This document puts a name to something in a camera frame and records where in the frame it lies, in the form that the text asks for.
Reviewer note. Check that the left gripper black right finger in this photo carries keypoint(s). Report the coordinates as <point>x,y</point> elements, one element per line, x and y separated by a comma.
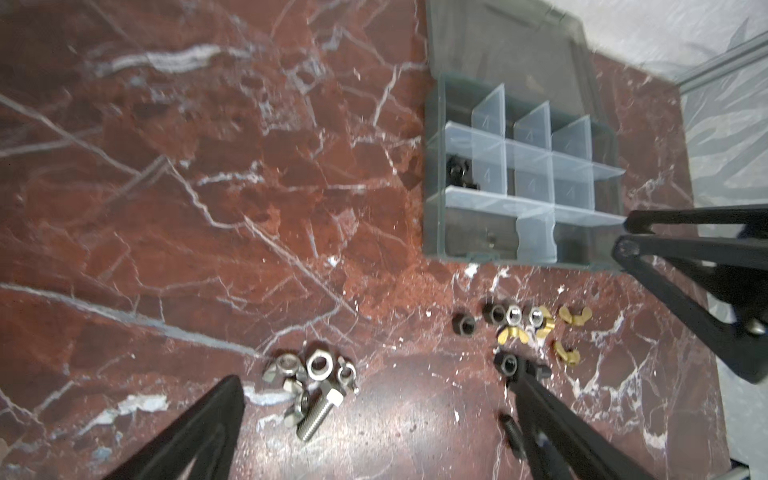
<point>557,443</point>

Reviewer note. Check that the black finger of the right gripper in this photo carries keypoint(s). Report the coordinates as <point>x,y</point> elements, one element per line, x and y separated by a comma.
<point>730,270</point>
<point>752,217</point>

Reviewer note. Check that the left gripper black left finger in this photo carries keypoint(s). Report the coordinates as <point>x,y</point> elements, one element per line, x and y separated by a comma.
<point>201,442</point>

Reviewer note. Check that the grey plastic organizer box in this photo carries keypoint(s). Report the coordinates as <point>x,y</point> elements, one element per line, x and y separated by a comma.
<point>521,164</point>

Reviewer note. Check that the silver hex bolt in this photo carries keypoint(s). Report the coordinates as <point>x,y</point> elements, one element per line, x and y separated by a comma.
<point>332,396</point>

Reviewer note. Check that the black screws pile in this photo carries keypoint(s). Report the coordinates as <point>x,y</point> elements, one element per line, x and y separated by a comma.
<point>507,317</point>

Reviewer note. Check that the silver nuts pile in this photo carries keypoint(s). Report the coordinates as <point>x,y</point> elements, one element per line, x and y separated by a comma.
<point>302,379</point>

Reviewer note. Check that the brass wing nut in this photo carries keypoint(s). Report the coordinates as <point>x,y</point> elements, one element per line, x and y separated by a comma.
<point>575,319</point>

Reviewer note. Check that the black hex nut on table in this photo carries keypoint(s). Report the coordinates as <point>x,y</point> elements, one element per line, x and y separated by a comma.
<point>464,325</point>

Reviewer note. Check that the aluminium frame post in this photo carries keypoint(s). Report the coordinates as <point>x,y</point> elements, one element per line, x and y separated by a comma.
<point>741,56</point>

